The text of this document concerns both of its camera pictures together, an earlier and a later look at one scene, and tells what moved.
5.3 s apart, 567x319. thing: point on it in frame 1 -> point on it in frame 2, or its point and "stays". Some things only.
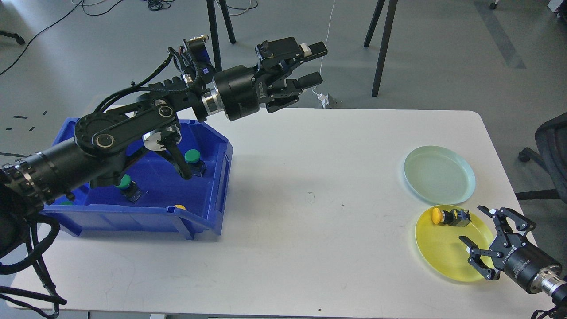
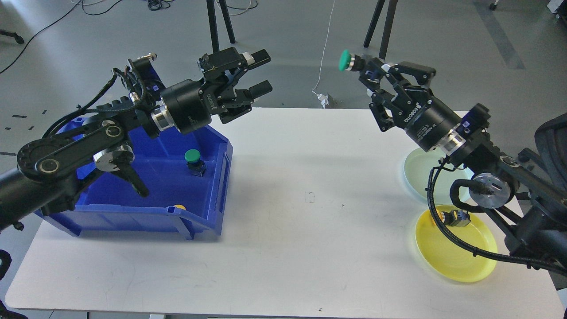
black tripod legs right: [392, 8] stays
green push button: [129, 188] -> [346, 61]
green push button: [192, 157] stays
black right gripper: [531, 267] -> [427, 119]
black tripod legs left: [214, 32] stays
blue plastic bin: [150, 197] stays
